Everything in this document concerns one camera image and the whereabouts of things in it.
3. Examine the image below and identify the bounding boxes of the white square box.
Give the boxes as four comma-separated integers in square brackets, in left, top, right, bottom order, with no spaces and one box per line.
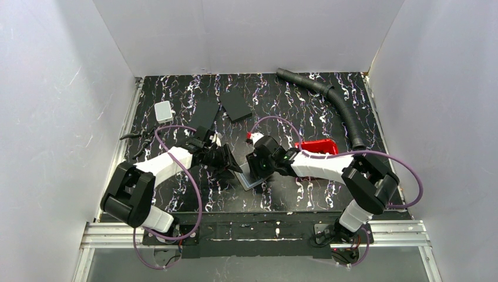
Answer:
[154,101,173,124]

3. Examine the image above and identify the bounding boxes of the grey leather card holder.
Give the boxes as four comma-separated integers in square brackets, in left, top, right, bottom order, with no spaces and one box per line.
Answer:
[234,163,272,191]

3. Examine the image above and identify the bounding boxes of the black flat box left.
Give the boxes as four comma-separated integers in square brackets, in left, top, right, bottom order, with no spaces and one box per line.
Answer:
[188,100,220,129]

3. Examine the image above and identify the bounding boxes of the black corrugated hose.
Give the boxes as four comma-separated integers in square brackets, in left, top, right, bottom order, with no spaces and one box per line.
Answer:
[276,68,366,150]

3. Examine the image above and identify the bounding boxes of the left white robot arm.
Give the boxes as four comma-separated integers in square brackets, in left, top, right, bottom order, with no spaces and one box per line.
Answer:
[100,126,243,235]

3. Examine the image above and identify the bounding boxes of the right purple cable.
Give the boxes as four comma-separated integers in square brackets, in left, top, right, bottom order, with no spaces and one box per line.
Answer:
[248,115,423,267]

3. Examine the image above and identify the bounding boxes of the red plastic bin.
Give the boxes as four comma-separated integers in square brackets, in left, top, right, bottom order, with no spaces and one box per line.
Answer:
[301,139,339,155]

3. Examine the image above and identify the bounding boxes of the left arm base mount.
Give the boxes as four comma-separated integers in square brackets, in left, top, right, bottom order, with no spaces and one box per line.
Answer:
[142,223,201,247]

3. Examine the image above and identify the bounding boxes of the black flat box right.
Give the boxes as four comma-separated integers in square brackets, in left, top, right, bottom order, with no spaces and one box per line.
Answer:
[220,92,252,123]

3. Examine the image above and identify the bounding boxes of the black flat box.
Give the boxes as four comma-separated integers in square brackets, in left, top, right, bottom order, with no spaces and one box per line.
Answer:
[220,92,252,123]
[188,100,220,129]

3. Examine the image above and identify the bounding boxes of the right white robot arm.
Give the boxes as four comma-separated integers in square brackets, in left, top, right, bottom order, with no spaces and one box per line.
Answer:
[246,133,400,234]

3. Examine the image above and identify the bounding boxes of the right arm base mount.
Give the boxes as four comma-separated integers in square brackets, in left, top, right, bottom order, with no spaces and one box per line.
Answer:
[309,223,374,268]

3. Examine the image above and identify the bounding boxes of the black pliers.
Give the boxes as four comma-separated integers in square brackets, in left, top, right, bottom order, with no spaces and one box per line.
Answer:
[119,126,157,160]

